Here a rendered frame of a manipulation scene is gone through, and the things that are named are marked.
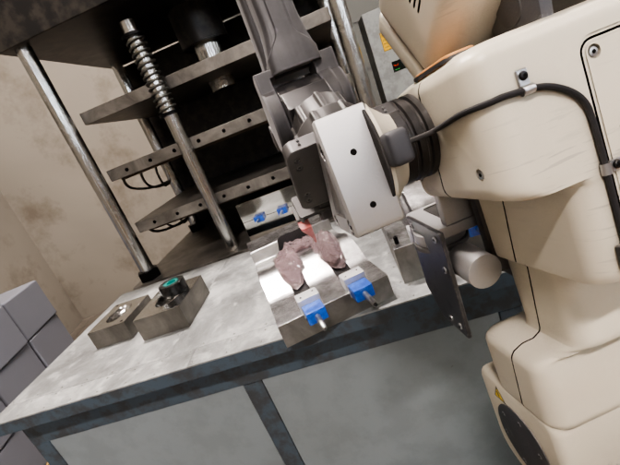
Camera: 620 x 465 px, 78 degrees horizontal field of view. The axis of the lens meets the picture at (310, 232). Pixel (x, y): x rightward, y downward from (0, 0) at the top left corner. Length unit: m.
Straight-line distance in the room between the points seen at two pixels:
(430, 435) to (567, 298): 0.76
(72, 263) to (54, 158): 1.10
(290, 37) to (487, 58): 0.25
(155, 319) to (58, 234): 3.63
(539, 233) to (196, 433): 1.00
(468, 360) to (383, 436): 0.31
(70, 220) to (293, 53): 4.29
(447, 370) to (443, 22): 0.81
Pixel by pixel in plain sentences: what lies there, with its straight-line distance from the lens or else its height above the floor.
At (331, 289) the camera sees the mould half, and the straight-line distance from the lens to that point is 0.87.
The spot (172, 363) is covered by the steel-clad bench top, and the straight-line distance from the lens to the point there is 1.04.
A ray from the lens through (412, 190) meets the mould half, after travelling 1.13.
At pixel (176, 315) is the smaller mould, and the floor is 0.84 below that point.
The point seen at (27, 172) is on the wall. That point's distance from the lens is 4.74.
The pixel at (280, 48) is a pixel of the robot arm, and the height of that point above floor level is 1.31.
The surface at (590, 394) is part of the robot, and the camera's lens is 0.56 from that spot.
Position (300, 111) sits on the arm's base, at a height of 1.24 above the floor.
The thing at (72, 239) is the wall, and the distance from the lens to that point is 4.72.
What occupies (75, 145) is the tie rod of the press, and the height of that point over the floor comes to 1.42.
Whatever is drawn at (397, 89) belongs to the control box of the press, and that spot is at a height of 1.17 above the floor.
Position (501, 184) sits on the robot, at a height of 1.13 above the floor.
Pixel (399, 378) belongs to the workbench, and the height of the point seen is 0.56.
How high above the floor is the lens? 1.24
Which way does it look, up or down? 18 degrees down
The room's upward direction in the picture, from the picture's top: 22 degrees counter-clockwise
